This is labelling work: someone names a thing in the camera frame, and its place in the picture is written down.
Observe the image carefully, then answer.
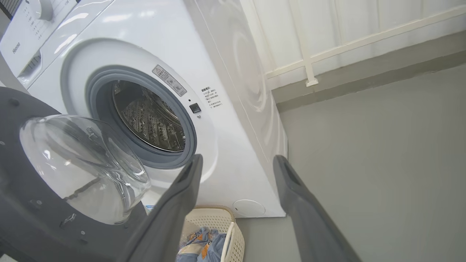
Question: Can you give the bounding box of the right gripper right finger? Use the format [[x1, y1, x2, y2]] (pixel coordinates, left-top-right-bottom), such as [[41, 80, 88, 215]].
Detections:
[[273, 155, 361, 262]]

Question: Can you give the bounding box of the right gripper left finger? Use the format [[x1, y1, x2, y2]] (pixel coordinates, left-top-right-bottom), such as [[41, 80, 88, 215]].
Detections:
[[117, 154, 203, 262]]

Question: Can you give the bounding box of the blue garment with cream lining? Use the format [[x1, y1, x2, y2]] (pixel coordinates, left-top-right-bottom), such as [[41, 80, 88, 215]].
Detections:
[[177, 235, 210, 262]]

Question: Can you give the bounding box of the blue garment with orange patches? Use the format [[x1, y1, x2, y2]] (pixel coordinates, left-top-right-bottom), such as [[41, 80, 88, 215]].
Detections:
[[197, 227, 228, 262]]

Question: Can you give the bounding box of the dark grey glass washer door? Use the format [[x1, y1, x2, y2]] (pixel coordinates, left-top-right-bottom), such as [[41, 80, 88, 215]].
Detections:
[[0, 87, 151, 262]]

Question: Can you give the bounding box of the cream perforated basket brown rim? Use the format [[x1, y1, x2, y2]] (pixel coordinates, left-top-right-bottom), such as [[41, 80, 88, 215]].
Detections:
[[177, 206, 245, 262]]

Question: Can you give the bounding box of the grey rubber door gasket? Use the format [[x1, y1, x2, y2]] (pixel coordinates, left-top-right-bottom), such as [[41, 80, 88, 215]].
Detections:
[[86, 65, 197, 170]]

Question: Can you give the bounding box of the white front-load washing machine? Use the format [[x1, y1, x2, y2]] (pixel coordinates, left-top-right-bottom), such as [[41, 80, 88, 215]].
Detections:
[[0, 0, 288, 218]]

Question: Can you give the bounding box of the round white filter cover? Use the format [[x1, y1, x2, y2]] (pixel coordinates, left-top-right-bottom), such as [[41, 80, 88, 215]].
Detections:
[[233, 199, 265, 218]]

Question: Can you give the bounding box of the perforated steel washer drum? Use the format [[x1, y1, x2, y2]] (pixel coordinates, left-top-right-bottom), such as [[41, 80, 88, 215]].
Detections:
[[113, 81, 186, 152]]

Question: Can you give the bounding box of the grey warning sticker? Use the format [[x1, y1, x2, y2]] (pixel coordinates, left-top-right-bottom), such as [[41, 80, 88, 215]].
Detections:
[[152, 65, 187, 97]]

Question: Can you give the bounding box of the white washer control dial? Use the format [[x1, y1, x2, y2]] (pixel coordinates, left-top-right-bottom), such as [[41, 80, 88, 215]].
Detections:
[[25, 0, 54, 20]]

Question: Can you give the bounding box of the white wall rail frame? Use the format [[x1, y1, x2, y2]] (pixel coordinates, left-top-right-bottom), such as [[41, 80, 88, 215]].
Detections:
[[240, 0, 466, 88]]

